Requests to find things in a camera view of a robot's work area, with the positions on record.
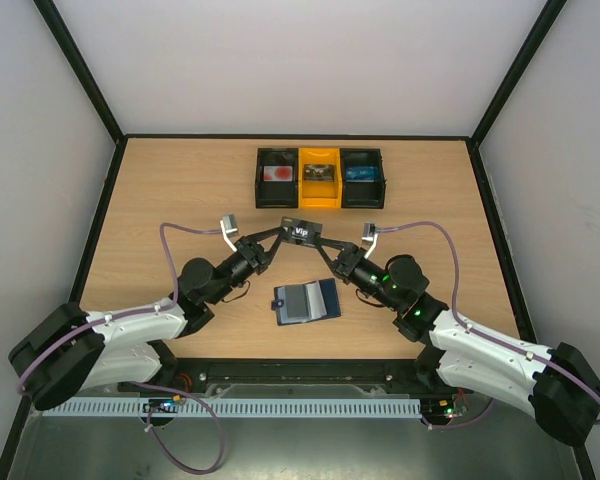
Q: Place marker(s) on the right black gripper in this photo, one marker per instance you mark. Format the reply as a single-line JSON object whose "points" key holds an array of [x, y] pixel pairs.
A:
{"points": [[344, 259]]}

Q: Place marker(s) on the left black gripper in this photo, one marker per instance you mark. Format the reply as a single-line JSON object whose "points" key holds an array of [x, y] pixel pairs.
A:
{"points": [[251, 243]]}

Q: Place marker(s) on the black vip card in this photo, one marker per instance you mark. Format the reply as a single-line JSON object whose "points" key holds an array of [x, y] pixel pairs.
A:
{"points": [[300, 232], [319, 172]]}

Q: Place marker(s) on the navy blue card holder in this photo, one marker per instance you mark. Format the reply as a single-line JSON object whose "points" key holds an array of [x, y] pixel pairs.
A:
{"points": [[306, 303]]}

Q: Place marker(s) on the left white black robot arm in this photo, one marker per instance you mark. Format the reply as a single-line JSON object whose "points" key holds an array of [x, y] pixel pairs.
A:
{"points": [[65, 353]]}

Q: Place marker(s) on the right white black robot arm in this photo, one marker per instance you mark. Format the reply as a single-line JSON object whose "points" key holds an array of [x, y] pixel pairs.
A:
{"points": [[556, 386]]}

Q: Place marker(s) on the red white card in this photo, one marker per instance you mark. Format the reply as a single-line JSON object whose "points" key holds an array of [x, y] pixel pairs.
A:
{"points": [[277, 173]]}

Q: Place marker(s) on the blue card in bin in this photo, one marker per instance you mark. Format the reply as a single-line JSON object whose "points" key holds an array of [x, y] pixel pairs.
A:
{"points": [[361, 173]]}

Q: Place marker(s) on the black VIP card in bin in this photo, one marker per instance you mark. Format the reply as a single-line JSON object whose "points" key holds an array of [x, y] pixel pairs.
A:
{"points": [[319, 172]]}

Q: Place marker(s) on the left black bin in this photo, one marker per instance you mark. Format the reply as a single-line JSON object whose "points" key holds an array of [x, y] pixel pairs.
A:
{"points": [[276, 194]]}

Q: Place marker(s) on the black bin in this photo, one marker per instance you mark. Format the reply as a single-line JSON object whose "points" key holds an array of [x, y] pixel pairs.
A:
{"points": [[363, 195], [276, 194]]}

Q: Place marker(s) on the yellow middle bin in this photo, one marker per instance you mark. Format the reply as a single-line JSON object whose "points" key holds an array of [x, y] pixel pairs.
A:
{"points": [[323, 195]]}

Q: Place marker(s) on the right black bin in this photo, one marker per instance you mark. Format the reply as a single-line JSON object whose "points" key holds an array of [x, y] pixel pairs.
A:
{"points": [[363, 195]]}

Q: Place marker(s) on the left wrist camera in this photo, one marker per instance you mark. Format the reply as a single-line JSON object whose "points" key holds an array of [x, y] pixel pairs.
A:
{"points": [[229, 230]]}

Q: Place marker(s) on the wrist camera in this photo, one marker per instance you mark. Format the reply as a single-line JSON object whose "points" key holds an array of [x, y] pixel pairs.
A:
{"points": [[229, 230], [369, 238]]}

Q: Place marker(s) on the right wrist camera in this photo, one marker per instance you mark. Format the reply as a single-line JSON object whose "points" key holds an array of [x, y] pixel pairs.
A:
{"points": [[369, 238]]}

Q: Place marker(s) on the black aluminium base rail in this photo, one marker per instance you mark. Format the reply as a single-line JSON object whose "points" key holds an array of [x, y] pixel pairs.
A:
{"points": [[197, 375]]}

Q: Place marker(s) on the grey slotted cable duct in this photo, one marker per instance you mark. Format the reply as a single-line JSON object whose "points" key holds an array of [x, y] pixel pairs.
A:
{"points": [[380, 408]]}

